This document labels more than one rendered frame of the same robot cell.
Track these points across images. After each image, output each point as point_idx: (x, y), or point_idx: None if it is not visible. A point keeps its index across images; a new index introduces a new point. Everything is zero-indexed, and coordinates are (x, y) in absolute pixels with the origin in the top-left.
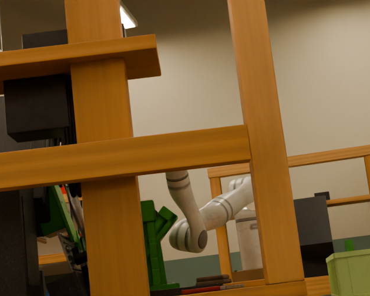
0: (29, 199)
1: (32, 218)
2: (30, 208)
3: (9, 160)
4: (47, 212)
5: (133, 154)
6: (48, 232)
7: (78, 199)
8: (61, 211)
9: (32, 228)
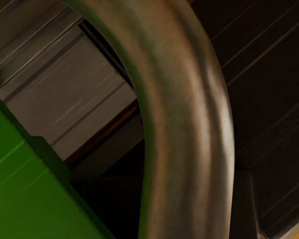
0: (298, 112)
1: (235, 47)
2: (275, 74)
3: None
4: (129, 178)
5: None
6: (38, 140)
7: (200, 91)
8: (77, 196)
9: (216, 7)
